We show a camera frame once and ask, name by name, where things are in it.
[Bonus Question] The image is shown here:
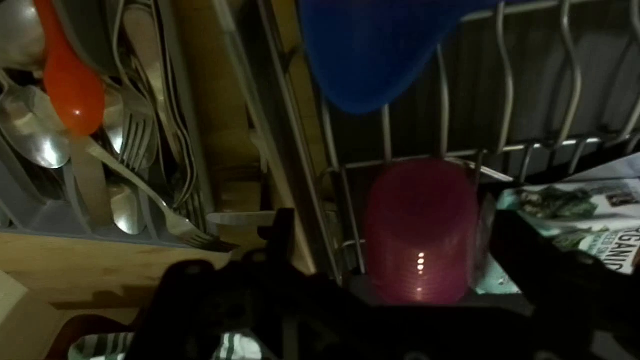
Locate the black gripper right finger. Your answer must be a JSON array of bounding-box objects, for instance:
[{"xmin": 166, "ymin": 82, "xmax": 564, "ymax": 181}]
[{"xmin": 475, "ymin": 207, "xmax": 640, "ymax": 336}]

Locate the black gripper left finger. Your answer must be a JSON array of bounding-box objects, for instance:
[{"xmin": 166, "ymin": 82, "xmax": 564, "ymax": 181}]
[{"xmin": 256, "ymin": 205, "xmax": 367, "ymax": 318}]

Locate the pink plastic cup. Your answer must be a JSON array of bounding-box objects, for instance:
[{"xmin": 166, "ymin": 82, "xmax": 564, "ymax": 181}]
[{"xmin": 361, "ymin": 158, "xmax": 484, "ymax": 307}]

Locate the green printed packet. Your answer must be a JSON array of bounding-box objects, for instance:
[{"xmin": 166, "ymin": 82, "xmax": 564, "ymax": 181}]
[{"xmin": 473, "ymin": 152, "xmax": 640, "ymax": 295}]

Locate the metal fork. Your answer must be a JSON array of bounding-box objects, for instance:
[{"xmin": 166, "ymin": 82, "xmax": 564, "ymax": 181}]
[{"xmin": 78, "ymin": 136, "xmax": 225, "ymax": 253}]

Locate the gray dish rack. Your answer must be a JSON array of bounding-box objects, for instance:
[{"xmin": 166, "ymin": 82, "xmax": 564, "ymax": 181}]
[{"xmin": 211, "ymin": 0, "xmax": 640, "ymax": 307}]

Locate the gray cutlery tray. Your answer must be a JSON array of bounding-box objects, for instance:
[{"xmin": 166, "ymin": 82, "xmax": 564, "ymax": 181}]
[{"xmin": 0, "ymin": 0, "xmax": 225, "ymax": 246}]

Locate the green striped white towel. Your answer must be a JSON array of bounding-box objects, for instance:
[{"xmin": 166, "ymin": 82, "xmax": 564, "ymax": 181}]
[{"xmin": 66, "ymin": 330, "xmax": 268, "ymax": 360}]

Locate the blue plastic dish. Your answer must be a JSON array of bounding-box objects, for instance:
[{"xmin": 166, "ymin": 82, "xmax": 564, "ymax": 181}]
[{"xmin": 295, "ymin": 0, "xmax": 509, "ymax": 118}]

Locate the metal spoon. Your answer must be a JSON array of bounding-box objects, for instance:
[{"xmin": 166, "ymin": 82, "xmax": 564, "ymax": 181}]
[{"xmin": 0, "ymin": 83, "xmax": 71, "ymax": 172}]

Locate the orange plastic spoon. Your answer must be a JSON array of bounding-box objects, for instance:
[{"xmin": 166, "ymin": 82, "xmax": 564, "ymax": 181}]
[{"xmin": 31, "ymin": 0, "xmax": 107, "ymax": 139}]

